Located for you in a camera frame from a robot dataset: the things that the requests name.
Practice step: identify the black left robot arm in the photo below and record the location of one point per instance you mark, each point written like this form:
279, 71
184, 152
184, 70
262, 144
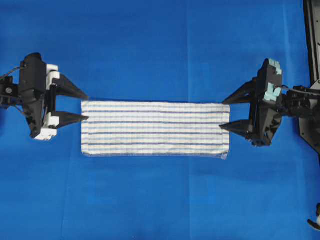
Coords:
9, 92

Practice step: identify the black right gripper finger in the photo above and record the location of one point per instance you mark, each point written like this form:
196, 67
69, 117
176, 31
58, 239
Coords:
239, 127
245, 94

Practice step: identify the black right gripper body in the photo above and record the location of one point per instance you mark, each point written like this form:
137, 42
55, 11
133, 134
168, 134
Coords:
266, 100

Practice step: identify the blue table cloth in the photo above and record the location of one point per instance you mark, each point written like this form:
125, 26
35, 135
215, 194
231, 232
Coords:
196, 51

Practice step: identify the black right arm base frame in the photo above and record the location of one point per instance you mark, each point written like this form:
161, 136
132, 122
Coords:
311, 75

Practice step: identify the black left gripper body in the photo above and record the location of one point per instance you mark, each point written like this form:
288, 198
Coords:
35, 89

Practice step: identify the blue striped white towel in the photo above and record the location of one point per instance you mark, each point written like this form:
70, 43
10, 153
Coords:
133, 128

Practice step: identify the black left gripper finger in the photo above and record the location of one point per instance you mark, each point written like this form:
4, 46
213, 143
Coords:
66, 118
64, 87

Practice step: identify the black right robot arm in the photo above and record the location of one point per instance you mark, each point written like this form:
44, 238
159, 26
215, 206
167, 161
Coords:
296, 102

